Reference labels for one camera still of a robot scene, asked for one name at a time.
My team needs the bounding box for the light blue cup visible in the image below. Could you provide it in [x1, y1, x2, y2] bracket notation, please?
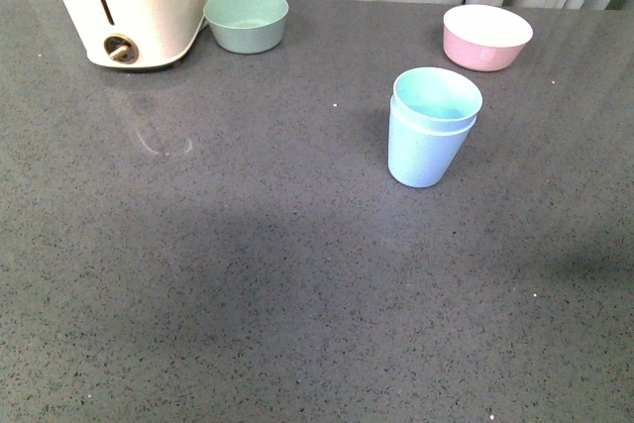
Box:
[387, 95, 477, 188]
[392, 67, 483, 133]

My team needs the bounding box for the green bowl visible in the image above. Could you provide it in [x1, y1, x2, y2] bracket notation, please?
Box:
[203, 0, 289, 54]

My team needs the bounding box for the pink bowl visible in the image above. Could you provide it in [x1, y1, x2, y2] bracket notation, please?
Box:
[443, 4, 533, 72]

